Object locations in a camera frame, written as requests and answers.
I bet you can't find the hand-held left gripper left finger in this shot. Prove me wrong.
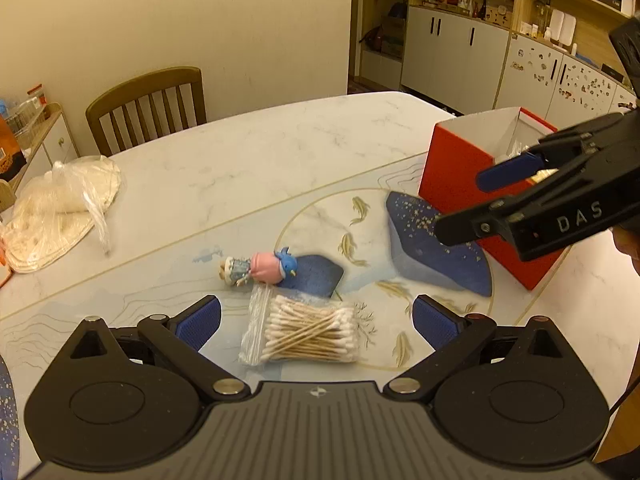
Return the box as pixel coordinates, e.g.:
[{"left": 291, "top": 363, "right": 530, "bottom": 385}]
[{"left": 70, "top": 295, "right": 251, "bottom": 404}]

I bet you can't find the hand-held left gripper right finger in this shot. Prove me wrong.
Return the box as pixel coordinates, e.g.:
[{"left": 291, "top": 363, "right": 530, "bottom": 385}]
[{"left": 382, "top": 295, "right": 572, "bottom": 403}]

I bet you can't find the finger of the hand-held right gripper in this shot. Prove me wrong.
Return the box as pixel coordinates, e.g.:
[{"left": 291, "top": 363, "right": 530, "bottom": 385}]
[
  {"left": 434, "top": 194, "right": 533, "bottom": 250},
  {"left": 476, "top": 111, "right": 626, "bottom": 193}
]

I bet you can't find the gold foil snack packet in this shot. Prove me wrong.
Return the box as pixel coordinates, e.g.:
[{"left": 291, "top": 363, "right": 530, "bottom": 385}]
[{"left": 505, "top": 141, "right": 560, "bottom": 183}]

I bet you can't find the red cardboard box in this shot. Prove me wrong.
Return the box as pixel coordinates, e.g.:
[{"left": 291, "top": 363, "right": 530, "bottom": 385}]
[{"left": 417, "top": 106, "right": 576, "bottom": 291}]

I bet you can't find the bag of cotton swabs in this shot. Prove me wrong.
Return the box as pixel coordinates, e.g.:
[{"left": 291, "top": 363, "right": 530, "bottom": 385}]
[{"left": 239, "top": 285, "right": 361, "bottom": 368}]

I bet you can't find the clear plastic container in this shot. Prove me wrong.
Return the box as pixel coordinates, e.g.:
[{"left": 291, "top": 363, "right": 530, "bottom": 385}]
[{"left": 5, "top": 97, "right": 48, "bottom": 133}]

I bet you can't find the person's right hand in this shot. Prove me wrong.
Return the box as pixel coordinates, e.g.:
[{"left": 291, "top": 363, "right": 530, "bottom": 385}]
[{"left": 612, "top": 226, "right": 640, "bottom": 276}]

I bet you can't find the pig toy figure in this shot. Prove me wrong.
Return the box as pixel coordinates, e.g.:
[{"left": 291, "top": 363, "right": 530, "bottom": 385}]
[{"left": 217, "top": 247, "right": 301, "bottom": 288}]

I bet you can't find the white cabinet with stickers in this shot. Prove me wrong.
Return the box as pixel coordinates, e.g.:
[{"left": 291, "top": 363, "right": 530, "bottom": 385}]
[{"left": 495, "top": 35, "right": 636, "bottom": 122}]

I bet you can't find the white shoe cabinet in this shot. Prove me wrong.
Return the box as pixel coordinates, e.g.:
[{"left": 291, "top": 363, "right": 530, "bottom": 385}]
[{"left": 401, "top": 5, "right": 511, "bottom": 106}]

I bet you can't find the printed table mat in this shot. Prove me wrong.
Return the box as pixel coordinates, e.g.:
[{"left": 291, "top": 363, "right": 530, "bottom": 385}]
[{"left": 0, "top": 152, "right": 576, "bottom": 461}]

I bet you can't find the white bench cabinet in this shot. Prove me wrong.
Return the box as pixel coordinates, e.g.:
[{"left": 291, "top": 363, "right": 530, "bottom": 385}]
[{"left": 360, "top": 47, "right": 403, "bottom": 90}]

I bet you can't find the plastic bag of flatbreads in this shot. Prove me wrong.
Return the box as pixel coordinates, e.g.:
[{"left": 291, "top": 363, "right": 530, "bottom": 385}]
[{"left": 0, "top": 155, "right": 122, "bottom": 275}]

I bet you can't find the red bag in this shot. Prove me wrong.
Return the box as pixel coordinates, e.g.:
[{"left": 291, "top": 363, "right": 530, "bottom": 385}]
[{"left": 359, "top": 27, "right": 386, "bottom": 51}]

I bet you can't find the white side cabinet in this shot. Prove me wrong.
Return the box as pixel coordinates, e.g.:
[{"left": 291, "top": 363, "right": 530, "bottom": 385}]
[{"left": 20, "top": 102, "right": 81, "bottom": 181}]

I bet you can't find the wooden chair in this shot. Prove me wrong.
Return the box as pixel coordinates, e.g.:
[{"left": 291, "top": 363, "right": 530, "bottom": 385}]
[{"left": 85, "top": 66, "right": 207, "bottom": 157}]

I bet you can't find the orange snack bag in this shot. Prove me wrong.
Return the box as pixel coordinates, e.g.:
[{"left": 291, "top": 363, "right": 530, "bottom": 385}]
[{"left": 0, "top": 115, "right": 28, "bottom": 177}]

